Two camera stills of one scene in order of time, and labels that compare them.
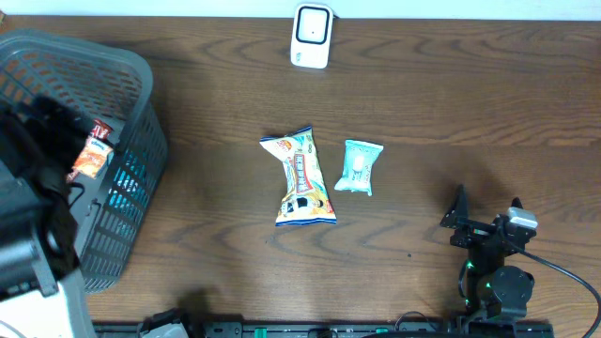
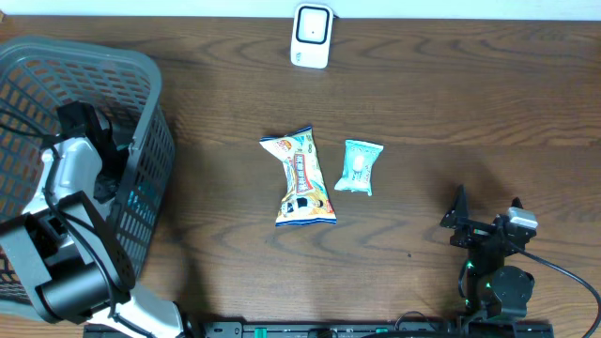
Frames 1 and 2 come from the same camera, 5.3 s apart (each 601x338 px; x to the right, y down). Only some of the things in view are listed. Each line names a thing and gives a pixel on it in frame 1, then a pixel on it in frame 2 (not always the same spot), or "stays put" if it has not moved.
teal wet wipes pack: (359, 160) stays put
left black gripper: (66, 146) to (103, 179)
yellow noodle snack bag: (308, 199) stays put
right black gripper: (459, 213) stays put
